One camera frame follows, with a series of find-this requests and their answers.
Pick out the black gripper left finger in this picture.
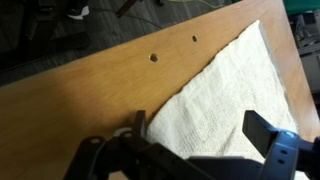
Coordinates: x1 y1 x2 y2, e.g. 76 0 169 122
63 109 214 180

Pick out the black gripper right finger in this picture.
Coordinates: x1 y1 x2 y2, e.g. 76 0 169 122
242 109 320 180

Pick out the white cloth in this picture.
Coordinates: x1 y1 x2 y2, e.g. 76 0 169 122
146 19 300 180

